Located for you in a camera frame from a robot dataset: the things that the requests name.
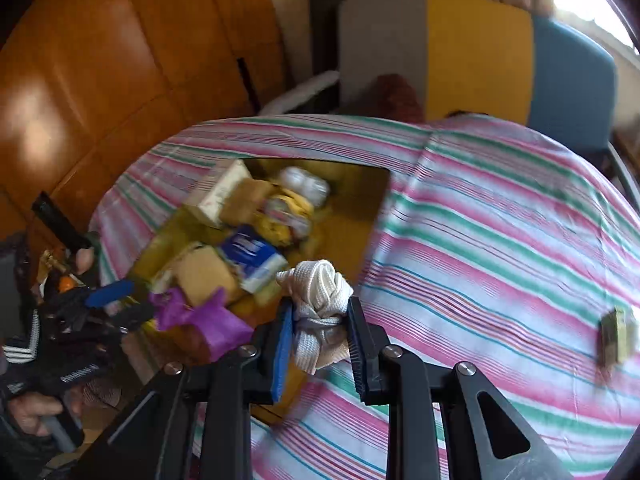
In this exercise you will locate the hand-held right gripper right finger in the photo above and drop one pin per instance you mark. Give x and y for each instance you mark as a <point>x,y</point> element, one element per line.
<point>356,350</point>

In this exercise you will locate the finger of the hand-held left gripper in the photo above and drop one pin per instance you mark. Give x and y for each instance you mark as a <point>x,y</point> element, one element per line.
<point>132,315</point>
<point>110,292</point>

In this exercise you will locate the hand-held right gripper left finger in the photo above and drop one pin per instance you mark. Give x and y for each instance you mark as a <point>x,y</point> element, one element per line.
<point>282,350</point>

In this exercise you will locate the purple plastic bag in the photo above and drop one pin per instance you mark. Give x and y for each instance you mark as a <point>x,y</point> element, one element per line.
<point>220,330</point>

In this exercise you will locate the white sock bundle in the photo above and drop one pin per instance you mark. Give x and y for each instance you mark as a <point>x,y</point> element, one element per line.
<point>320,285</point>

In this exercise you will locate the yellow sponge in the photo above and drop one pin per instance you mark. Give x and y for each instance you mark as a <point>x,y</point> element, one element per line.
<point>245,205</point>
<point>200,270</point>

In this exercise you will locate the blue tissue packet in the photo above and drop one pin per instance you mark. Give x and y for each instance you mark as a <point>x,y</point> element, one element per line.
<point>247,252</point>

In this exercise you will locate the yellow sock bundle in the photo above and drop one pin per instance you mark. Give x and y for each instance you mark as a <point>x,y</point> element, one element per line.
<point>280,225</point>

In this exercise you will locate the cream and green carton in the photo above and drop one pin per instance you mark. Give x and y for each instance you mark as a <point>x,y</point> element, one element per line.
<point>220,192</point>

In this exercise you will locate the cardboard box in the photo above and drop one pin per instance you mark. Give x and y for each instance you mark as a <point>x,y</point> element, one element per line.
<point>350,200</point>

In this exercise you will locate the white plastic bag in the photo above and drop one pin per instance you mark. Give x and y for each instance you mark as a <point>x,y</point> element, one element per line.
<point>305,182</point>

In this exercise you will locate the person's left hand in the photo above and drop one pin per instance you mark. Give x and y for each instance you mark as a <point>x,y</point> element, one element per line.
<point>30,410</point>

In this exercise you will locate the black stick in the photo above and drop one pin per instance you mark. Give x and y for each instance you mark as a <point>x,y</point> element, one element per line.
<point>60,220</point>

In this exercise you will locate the striped bedsheet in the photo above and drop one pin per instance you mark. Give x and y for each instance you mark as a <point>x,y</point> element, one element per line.
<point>500,235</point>

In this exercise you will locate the wooden wardrobe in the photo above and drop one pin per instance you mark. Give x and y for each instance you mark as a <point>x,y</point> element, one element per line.
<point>125,60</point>

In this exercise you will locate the dark red pillow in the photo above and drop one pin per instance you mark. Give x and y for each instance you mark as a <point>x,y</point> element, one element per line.
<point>400,100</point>

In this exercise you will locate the white cushion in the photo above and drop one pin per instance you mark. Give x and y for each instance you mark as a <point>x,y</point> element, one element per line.
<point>300,92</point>

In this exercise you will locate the small olive green box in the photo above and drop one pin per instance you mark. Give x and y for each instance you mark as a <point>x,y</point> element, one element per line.
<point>617,335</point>

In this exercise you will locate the grey yellow blue headboard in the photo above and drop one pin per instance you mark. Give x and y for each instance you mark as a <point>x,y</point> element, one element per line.
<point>475,60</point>

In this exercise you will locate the black bed post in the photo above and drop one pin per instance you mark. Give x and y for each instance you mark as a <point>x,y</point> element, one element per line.
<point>325,45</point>

